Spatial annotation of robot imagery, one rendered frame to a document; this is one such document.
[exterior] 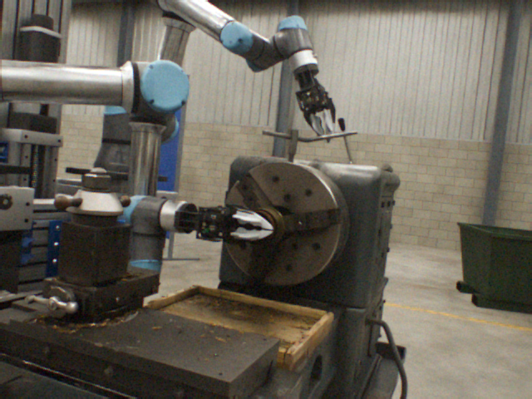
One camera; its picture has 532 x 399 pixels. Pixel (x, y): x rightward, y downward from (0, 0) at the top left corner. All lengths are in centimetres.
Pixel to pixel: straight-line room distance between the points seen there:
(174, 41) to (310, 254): 85
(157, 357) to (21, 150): 93
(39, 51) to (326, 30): 1082
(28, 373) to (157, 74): 66
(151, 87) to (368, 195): 62
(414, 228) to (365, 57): 411
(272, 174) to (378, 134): 1004
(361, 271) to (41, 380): 86
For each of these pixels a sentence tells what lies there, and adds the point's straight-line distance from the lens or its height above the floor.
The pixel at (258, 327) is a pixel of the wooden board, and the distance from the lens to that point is 100.
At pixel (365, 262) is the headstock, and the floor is 99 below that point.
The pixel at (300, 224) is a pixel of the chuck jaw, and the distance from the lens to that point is 110.
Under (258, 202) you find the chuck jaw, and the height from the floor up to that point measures 113.
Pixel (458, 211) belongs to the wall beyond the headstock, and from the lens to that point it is 1105.
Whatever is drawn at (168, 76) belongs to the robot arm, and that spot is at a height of 139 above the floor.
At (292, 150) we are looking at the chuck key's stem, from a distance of 121.
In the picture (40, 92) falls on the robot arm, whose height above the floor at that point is 132.
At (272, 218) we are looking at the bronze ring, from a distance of 105.
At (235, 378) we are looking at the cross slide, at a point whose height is 97.
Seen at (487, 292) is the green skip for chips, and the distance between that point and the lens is 567.
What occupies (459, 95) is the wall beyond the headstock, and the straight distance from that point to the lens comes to 1130.
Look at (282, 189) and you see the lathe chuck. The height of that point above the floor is 117.
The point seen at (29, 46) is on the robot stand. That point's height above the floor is 148.
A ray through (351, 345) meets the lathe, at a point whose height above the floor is 76.
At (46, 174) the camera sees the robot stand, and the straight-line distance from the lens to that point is 147.
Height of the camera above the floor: 120
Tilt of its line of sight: 3 degrees down
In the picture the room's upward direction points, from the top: 6 degrees clockwise
